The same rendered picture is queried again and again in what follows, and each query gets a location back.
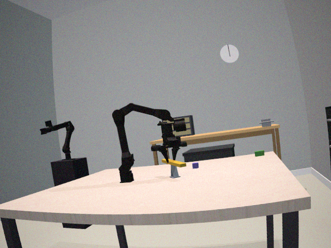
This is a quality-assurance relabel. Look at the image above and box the yellow bar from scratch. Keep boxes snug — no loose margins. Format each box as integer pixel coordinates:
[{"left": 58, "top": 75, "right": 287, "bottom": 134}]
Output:
[{"left": 161, "top": 159, "right": 186, "bottom": 167}]

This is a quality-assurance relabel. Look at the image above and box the small purple cube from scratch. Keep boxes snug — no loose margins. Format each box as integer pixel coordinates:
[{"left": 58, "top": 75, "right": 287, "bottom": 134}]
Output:
[{"left": 192, "top": 162, "right": 199, "bottom": 168}]

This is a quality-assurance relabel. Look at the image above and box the green rectangular block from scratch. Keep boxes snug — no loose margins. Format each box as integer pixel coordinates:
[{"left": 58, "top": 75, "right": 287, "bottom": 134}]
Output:
[{"left": 254, "top": 150, "right": 265, "bottom": 157}]

